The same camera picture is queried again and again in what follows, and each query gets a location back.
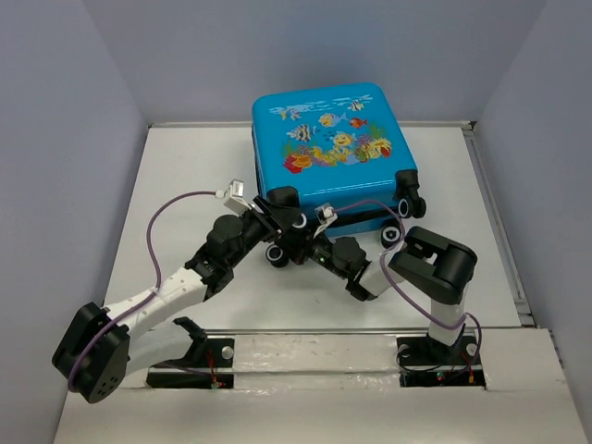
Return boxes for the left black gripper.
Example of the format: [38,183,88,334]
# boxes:
[228,197,303,270]

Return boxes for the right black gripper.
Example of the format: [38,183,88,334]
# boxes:
[273,222,349,280]

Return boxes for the blue hard-shell suitcase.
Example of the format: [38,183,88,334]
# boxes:
[252,82,426,247]

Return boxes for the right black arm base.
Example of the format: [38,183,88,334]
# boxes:
[396,335,487,389]

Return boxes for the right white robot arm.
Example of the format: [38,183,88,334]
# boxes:
[275,227,477,363]

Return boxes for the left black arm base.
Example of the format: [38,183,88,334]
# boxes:
[146,338,235,390]

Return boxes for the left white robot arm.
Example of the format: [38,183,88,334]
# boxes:
[52,196,302,403]

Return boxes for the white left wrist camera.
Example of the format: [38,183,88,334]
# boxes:
[223,179,252,216]

